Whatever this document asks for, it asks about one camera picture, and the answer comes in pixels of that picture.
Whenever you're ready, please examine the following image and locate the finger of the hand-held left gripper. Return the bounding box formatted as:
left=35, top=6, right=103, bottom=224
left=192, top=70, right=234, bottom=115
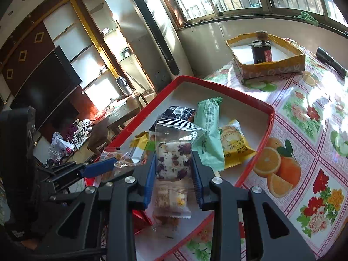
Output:
left=39, top=157, right=121, bottom=183

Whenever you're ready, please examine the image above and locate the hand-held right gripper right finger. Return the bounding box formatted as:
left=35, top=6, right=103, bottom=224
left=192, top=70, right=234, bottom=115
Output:
left=190, top=152, right=316, bottom=261

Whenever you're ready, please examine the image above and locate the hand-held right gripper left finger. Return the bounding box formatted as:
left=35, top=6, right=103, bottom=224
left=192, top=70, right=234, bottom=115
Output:
left=35, top=152, right=157, bottom=261

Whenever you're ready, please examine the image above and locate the clear packet orange snack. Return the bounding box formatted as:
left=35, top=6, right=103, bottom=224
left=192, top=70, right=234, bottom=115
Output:
left=102, top=147, right=147, bottom=183

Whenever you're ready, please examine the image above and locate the purple speckled cake clear packet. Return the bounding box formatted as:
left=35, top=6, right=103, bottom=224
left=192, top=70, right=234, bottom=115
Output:
left=150, top=117, right=207, bottom=220

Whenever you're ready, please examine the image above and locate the red and yellow snack packet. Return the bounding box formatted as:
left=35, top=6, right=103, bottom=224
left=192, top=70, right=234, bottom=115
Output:
left=132, top=209, right=154, bottom=234

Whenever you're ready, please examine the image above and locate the twisted pastry clear packet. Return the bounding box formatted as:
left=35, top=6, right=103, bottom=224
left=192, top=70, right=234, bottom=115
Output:
left=155, top=215, right=180, bottom=230

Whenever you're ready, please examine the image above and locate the green snack packet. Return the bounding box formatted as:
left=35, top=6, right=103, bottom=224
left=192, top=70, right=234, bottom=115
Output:
left=192, top=97, right=227, bottom=172

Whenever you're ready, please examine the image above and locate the small yellow snack packet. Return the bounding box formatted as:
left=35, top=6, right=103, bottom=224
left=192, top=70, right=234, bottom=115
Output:
left=219, top=119, right=256, bottom=168

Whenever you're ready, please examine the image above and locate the black snack packet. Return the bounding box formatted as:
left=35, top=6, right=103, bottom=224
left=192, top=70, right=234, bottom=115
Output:
left=162, top=106, right=197, bottom=123

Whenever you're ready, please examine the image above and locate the red tray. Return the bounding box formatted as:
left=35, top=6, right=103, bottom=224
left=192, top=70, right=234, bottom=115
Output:
left=83, top=75, right=276, bottom=261

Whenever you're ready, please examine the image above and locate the wooden stool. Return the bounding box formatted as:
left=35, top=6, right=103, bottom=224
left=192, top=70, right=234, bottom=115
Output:
left=87, top=115, right=112, bottom=156

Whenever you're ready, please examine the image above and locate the white plastic bag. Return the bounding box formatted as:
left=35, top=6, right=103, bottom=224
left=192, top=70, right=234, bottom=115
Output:
left=50, top=132, right=76, bottom=156

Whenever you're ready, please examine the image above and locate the wooden table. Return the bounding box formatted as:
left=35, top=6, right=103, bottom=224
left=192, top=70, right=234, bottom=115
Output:
left=109, top=91, right=149, bottom=142

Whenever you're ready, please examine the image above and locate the steel kettle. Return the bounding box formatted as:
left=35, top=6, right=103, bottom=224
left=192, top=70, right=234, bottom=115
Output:
left=115, top=76, right=132, bottom=96

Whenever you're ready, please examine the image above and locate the black television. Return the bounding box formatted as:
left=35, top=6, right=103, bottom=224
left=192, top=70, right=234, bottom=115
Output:
left=11, top=45, right=84, bottom=131

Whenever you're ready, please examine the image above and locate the yellow cardboard box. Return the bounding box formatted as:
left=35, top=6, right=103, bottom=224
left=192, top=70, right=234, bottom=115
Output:
left=226, top=33, right=306, bottom=80

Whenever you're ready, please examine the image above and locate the white tower air conditioner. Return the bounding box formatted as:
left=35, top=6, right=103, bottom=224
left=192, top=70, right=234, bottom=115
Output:
left=126, top=0, right=191, bottom=93

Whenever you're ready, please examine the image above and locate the black jar red label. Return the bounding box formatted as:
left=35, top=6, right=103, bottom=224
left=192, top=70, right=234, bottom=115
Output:
left=249, top=30, right=273, bottom=65

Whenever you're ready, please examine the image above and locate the black flashlight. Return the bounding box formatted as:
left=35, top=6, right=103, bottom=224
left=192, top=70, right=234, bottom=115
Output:
left=316, top=47, right=347, bottom=78

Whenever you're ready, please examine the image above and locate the green cloth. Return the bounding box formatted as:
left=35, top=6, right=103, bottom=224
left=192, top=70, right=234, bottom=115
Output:
left=296, top=11, right=319, bottom=25

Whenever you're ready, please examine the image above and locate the wall shelf unit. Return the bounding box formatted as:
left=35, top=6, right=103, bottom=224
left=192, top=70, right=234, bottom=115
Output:
left=0, top=0, right=136, bottom=115

